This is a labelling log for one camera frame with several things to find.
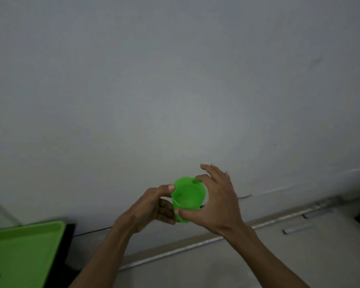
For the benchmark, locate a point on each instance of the green plastic cup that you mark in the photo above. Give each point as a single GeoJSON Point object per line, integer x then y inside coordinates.
{"type": "Point", "coordinates": [188, 196]}

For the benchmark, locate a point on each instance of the green plastic tray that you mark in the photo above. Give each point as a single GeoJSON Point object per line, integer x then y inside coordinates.
{"type": "Point", "coordinates": [21, 254]}

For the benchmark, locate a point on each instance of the person's right middle finger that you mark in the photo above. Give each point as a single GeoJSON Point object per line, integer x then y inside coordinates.
{"type": "Point", "coordinates": [212, 170]}

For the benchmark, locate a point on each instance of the short metal bar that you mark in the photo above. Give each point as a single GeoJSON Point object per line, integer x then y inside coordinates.
{"type": "Point", "coordinates": [317, 213]}
{"type": "Point", "coordinates": [297, 229]}

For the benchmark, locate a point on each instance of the person's right forearm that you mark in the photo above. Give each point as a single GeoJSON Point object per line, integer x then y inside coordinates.
{"type": "Point", "coordinates": [264, 260]}

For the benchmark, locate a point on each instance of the person's left hand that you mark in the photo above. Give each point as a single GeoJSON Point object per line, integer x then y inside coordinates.
{"type": "Point", "coordinates": [145, 209]}

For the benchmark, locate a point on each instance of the long metal floor strip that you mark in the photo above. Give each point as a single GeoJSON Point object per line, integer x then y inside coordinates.
{"type": "Point", "coordinates": [198, 243]}

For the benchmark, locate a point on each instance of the person's left thumb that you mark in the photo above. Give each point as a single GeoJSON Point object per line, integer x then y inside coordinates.
{"type": "Point", "coordinates": [165, 189]}

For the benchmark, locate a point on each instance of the person's left forearm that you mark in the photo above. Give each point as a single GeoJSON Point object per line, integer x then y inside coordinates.
{"type": "Point", "coordinates": [103, 257]}

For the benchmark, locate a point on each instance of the person's right thumb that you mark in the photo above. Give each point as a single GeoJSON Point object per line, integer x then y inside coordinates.
{"type": "Point", "coordinates": [186, 213]}

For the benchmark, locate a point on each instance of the person's right hand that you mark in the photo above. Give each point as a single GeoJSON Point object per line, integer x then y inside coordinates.
{"type": "Point", "coordinates": [220, 206]}

